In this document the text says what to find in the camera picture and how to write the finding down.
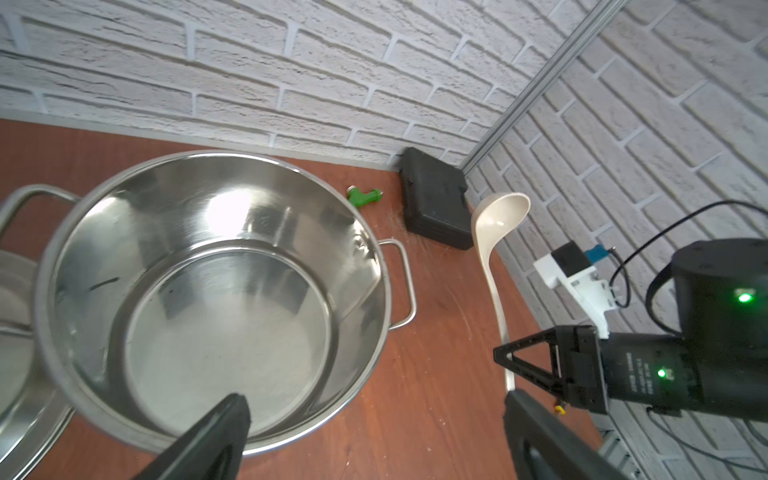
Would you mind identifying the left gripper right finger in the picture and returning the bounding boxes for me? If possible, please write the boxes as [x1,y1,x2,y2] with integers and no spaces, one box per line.
[503,389,624,480]

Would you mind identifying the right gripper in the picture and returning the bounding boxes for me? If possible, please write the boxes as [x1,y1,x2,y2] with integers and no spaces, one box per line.
[493,325,703,414]

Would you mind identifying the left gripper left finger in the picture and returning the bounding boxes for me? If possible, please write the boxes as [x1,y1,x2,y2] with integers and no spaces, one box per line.
[134,393,251,479]

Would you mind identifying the beige plastic ladle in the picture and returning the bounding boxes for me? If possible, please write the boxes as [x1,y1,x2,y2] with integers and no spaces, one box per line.
[470,191,532,394]

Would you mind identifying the stainless steel pot lid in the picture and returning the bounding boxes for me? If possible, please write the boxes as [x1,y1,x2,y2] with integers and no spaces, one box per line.
[1,251,74,479]

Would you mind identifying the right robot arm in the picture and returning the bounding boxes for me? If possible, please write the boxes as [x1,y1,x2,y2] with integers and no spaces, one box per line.
[493,238,767,421]

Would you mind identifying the black plastic case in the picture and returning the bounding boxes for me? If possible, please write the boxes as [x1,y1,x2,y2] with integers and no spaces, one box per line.
[398,147,474,250]

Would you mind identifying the green plastic tap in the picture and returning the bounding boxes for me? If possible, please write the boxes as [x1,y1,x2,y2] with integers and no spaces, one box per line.
[346,185,383,208]

